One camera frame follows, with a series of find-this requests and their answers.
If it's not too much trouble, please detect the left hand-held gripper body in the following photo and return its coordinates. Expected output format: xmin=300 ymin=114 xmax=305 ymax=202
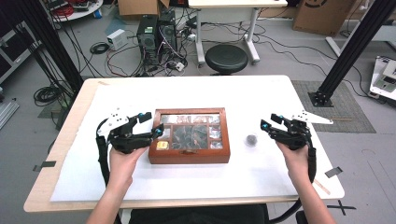
xmin=97 ymin=107 xmax=153 ymax=155

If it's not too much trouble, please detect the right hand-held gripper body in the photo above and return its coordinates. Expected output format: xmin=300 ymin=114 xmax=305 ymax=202
xmin=269 ymin=109 xmax=334 ymax=151

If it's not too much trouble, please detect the clear plastic cup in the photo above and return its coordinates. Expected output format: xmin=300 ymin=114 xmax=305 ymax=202
xmin=243 ymin=132 xmax=260 ymax=149

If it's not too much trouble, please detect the wooden box with glass lid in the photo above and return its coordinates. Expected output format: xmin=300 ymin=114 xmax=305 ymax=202
xmin=148 ymin=107 xmax=232 ymax=165

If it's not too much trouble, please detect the person's right hand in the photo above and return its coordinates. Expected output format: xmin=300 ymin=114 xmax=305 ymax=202
xmin=275 ymin=141 xmax=310 ymax=185

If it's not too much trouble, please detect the person's left hand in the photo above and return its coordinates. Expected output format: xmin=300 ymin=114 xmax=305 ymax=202
xmin=106 ymin=146 xmax=149 ymax=190

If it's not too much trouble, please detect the black tape piece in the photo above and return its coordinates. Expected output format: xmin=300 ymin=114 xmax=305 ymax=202
xmin=324 ymin=166 xmax=344 ymax=179
xmin=32 ymin=160 xmax=58 ymax=173

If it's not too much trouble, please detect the grey floor mat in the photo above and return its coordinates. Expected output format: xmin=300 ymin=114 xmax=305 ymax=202
xmin=291 ymin=79 xmax=377 ymax=134

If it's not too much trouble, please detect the black computer tower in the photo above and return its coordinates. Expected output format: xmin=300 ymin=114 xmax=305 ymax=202
xmin=158 ymin=10 xmax=178 ymax=54
xmin=135 ymin=14 xmax=160 ymax=67

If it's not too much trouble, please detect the black round stool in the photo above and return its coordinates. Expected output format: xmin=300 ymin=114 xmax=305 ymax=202
xmin=205 ymin=44 xmax=249 ymax=76

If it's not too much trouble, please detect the small white box device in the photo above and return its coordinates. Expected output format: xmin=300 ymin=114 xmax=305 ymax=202
xmin=106 ymin=28 xmax=129 ymax=51

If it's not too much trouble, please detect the person's dark clothing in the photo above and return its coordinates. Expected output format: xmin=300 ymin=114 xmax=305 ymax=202
xmin=129 ymin=203 xmax=270 ymax=224

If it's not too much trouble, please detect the white machine with green board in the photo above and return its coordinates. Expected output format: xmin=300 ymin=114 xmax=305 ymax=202
xmin=369 ymin=55 xmax=396 ymax=102

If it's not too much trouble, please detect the small cardboard box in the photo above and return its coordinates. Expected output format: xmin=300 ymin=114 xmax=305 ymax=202
xmin=117 ymin=0 xmax=171 ymax=17

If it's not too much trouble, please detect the large cardboard box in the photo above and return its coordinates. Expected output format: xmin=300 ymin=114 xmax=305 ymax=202
xmin=292 ymin=0 xmax=358 ymax=36

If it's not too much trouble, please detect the round white table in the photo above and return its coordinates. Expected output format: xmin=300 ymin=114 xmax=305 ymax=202
xmin=46 ymin=0 xmax=105 ymax=22

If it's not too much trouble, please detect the white desk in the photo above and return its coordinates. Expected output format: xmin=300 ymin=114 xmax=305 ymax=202
xmin=187 ymin=0 xmax=289 ymax=66

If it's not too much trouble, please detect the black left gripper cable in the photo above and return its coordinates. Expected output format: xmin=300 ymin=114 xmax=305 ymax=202
xmin=94 ymin=118 xmax=113 ymax=188

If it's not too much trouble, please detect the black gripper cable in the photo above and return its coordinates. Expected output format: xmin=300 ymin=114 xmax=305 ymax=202
xmin=269 ymin=136 xmax=318 ymax=224
xmin=94 ymin=118 xmax=113 ymax=188

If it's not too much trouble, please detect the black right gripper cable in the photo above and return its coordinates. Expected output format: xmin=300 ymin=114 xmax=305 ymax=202
xmin=269 ymin=136 xmax=318 ymax=224

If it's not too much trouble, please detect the small coil of black cable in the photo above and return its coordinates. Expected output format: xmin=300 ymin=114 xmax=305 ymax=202
xmin=89 ymin=41 xmax=110 ymax=55

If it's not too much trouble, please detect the large coil of black cable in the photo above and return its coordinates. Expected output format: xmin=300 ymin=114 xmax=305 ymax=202
xmin=33 ymin=85 xmax=64 ymax=107

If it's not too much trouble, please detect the black metal frame stand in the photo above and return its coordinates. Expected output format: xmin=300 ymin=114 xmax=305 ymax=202
xmin=18 ymin=0 xmax=85 ymax=94
xmin=307 ymin=0 xmax=396 ymax=108

